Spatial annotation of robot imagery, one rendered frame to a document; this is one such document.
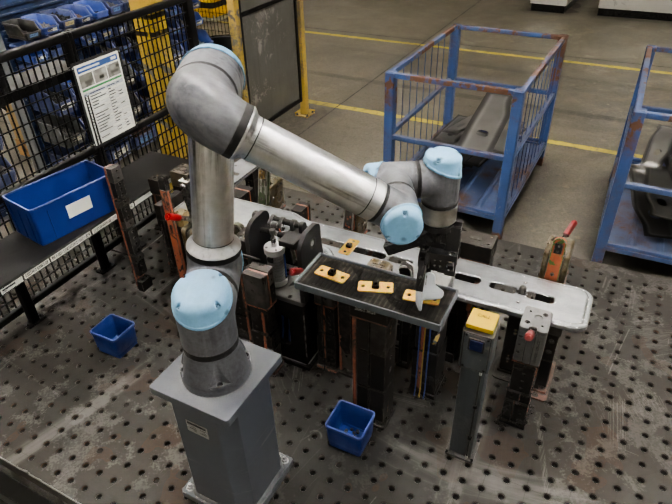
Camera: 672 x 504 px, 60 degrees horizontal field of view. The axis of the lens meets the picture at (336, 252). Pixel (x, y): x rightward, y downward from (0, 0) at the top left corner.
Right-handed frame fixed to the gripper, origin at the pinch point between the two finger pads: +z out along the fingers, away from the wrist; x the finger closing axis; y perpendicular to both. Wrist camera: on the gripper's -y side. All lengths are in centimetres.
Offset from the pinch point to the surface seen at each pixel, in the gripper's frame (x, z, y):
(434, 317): -5.8, 1.8, 4.1
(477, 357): -6.6, 10.4, 14.6
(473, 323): -5.3, 1.8, 12.6
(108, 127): 59, -2, -128
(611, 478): -1, 48, 52
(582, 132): 389, 117, 66
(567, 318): 21.7, 17.7, 35.1
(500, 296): 25.9, 17.7, 17.7
